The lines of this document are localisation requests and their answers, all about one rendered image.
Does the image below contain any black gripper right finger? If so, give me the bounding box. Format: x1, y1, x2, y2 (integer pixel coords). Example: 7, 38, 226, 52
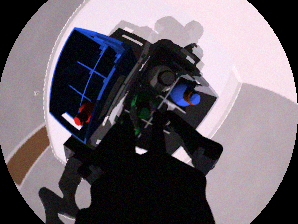
146, 101, 223, 188

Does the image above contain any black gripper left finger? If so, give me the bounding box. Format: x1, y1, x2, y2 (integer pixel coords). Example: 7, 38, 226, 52
77, 105, 138, 190

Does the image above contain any blue bottle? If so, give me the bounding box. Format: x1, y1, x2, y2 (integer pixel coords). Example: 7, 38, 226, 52
168, 81, 200, 106

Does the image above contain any dark blue crate with dividers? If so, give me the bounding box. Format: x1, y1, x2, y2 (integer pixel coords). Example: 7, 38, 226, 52
49, 27, 137, 144

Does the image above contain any black divided crate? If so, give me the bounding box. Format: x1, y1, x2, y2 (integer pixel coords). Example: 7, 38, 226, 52
111, 43, 219, 156

